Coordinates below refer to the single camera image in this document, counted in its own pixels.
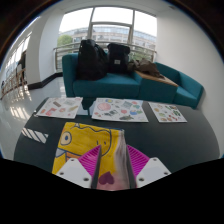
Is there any light blue paper sheet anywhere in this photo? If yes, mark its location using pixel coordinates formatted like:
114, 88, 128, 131
80, 105, 93, 117

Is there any sticker sheet with green items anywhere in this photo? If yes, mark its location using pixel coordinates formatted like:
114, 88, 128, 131
148, 101, 188, 124

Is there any metal window railing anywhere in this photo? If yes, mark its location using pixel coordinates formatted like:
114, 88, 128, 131
53, 41, 158, 71

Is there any sticker sheet with pink circle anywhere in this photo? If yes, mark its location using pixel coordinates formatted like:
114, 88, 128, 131
90, 97, 150, 123

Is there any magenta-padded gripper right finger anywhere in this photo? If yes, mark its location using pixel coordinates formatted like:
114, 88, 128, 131
124, 143, 172, 189

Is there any teal sofa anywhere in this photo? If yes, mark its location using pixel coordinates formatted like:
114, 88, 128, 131
61, 53, 205, 109

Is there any white striped tape marker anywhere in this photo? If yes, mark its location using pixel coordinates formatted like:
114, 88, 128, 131
21, 127, 49, 144

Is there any sticker sheet with red items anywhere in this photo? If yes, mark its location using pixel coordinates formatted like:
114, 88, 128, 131
34, 96, 84, 120

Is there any wooden balustrade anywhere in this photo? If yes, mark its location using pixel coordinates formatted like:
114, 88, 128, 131
0, 68, 28, 99

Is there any large black backpack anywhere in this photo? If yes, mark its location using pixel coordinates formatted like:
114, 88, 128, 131
76, 38, 108, 81

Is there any brown jacket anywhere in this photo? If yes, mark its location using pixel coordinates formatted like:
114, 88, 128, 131
127, 58, 165, 79

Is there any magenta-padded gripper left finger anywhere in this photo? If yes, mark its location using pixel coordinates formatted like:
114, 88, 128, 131
55, 144, 103, 190

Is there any wooden sofa side table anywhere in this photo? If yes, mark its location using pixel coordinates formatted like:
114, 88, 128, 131
134, 70, 179, 88

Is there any small black backpack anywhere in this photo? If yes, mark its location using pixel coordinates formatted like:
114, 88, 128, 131
106, 43, 131, 75

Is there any yellow cartoon print towel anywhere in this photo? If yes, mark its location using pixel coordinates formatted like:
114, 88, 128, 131
51, 121, 138, 192

